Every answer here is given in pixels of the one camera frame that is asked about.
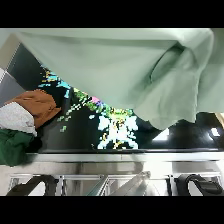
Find pale green shirt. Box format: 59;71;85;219
0;28;224;131

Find brown garment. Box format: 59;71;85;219
4;89;63;130

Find white garment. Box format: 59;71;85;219
0;101;39;137

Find dark green garment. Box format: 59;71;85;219
0;127;43;168

